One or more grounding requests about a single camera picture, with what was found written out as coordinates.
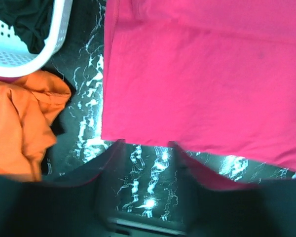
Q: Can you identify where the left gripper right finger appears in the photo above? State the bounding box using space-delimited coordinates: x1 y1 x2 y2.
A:
169 142 296 237

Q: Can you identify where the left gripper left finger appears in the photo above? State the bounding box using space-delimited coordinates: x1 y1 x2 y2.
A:
0 140 125 237

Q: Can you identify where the magenta pink towel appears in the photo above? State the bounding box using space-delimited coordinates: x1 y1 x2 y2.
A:
101 0 296 171

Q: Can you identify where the folded pink towel under orange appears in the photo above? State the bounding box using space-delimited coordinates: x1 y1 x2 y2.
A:
0 77 18 83

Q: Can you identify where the white plastic laundry basket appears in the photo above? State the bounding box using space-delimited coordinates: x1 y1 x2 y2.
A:
0 0 73 78

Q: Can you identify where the black towel in basket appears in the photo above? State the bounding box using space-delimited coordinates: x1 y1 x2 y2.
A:
0 0 54 54

